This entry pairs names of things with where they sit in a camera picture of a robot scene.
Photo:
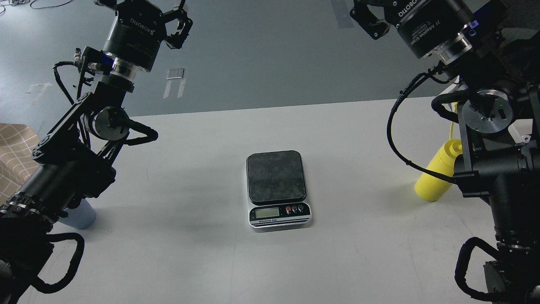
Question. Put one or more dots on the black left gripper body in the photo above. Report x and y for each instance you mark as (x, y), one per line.
(136, 33)

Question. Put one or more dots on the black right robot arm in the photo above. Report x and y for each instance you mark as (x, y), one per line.
(494, 55)

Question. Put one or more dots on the blue ribbed cup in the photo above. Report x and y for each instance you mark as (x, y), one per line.
(81, 217)

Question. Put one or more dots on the black digital kitchen scale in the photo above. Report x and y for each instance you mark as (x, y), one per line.
(277, 194)

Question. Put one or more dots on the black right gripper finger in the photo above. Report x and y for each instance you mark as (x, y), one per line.
(373, 26)

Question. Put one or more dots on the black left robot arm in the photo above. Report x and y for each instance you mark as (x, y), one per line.
(75, 158)

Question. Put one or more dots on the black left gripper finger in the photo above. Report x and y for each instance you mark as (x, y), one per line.
(178, 13)

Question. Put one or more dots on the grey floor plate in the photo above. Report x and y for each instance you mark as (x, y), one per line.
(175, 73)

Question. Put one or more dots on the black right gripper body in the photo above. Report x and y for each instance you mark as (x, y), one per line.
(425, 24)

